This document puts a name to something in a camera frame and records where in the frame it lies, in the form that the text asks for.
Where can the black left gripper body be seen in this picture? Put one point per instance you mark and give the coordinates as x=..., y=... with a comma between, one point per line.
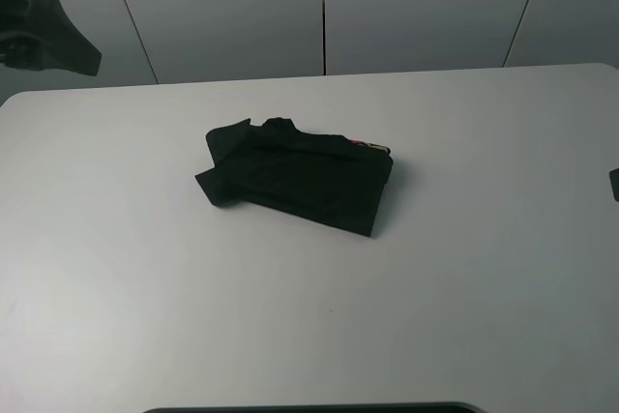
x=25, y=35

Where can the black printed t-shirt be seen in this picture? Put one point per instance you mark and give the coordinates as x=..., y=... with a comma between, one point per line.
x=325, y=178

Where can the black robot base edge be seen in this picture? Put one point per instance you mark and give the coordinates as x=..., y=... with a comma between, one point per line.
x=423, y=407

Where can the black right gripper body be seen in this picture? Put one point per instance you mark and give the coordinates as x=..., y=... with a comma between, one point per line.
x=614, y=182

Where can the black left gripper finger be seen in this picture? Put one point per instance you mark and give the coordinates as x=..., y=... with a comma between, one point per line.
x=64, y=47

